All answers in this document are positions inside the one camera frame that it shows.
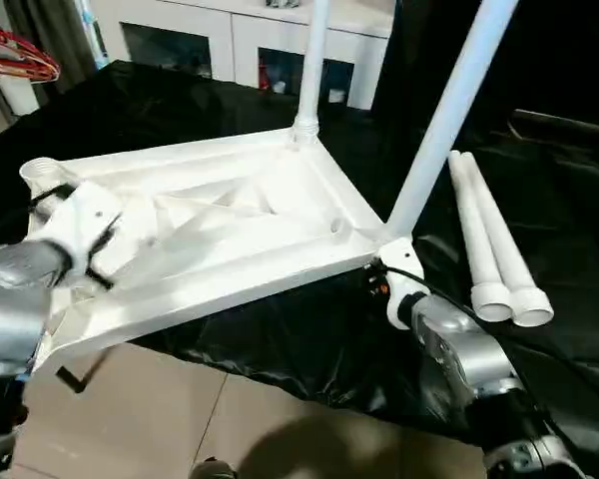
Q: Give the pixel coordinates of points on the white plastic table leg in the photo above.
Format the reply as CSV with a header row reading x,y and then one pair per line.
x,y
312,65
444,115
504,249
471,224

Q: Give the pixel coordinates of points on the white plastic table top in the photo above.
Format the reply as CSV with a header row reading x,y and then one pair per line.
x,y
229,224

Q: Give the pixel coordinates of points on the black plastic mat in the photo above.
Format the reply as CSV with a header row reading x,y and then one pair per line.
x,y
130,115

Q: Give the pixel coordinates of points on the small white box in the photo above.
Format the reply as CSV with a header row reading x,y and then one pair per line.
x,y
22,97

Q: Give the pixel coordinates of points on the red bottle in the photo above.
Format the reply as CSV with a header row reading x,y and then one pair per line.
x,y
264,77

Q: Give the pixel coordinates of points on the large black box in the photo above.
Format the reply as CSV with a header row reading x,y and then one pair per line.
x,y
419,50

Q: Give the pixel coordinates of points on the grey curtain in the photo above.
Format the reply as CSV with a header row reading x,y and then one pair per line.
x,y
55,40

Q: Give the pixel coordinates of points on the black flat monitor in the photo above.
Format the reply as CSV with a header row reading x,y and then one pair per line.
x,y
569,122

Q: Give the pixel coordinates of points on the white cabinet with glass doors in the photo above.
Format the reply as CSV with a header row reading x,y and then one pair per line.
x,y
239,35

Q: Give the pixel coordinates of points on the black tangled bundle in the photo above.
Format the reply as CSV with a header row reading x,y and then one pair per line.
x,y
279,4

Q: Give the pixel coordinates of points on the black folding table frame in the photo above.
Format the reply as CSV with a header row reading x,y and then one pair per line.
x,y
72,381

